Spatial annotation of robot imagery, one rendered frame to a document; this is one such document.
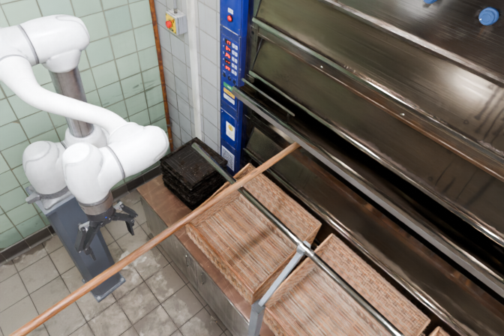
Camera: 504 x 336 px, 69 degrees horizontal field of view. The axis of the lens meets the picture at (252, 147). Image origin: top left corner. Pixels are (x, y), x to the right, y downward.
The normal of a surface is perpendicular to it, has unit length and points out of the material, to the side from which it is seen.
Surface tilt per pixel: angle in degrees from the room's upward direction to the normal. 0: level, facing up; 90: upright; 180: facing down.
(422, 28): 90
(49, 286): 0
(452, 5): 90
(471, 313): 72
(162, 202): 0
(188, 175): 0
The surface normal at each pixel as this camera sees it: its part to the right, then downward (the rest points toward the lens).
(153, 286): 0.06, -0.70
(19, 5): 0.67, 0.56
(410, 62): -0.67, 0.18
